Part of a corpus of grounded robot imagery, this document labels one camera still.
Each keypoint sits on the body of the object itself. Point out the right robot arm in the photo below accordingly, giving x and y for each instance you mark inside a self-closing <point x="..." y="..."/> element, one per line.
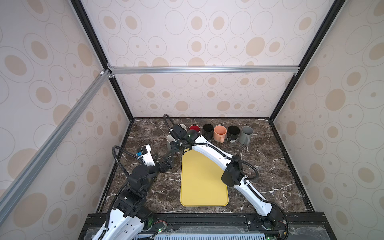
<point x="237" y="173"/>

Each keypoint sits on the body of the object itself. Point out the small grey mug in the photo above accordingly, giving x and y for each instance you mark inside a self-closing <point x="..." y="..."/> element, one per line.
<point x="170" y="141"/>

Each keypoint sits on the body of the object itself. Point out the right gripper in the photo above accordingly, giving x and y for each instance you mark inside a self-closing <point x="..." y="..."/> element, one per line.
<point x="173" y="147"/>

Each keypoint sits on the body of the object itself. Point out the yellow plastic tray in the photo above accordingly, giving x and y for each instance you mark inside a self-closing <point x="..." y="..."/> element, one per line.
<point x="201" y="184"/>

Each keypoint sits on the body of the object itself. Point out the green lit circuit board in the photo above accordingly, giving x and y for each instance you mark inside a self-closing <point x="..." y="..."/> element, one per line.
<point x="159" y="226"/>

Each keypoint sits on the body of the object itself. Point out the back aluminium rail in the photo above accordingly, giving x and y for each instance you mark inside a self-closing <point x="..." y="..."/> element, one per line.
<point x="202" y="70"/>

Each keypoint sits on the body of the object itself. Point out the large grey mug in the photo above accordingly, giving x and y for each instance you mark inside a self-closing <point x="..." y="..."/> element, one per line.
<point x="245" y="135"/>

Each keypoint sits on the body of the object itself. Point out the black mug white rim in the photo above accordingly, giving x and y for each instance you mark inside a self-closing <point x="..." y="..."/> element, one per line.
<point x="208" y="131"/>

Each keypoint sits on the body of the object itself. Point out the peach and cream mug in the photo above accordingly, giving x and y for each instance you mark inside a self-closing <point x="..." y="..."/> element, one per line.
<point x="220" y="133"/>

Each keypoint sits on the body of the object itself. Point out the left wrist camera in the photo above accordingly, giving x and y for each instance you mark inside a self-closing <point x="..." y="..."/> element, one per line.
<point x="144" y="155"/>

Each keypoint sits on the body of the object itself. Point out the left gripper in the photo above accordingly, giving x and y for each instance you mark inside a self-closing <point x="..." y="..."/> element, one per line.
<point x="164" y="167"/>

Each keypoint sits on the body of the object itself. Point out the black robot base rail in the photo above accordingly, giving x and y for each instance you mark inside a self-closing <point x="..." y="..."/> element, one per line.
<point x="238" y="226"/>

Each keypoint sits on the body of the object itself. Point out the black mug white base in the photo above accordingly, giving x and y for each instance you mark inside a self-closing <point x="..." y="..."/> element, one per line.
<point x="232" y="133"/>

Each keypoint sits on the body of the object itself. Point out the left aluminium rail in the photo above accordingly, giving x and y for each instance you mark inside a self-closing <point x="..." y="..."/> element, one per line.
<point x="28" y="175"/>

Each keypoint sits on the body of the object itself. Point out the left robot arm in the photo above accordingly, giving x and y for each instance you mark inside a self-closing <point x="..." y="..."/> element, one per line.
<point x="127" y="216"/>

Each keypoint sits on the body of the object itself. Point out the aluminium rail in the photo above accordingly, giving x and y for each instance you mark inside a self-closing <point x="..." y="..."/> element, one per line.
<point x="202" y="70"/>
<point x="28" y="175"/>

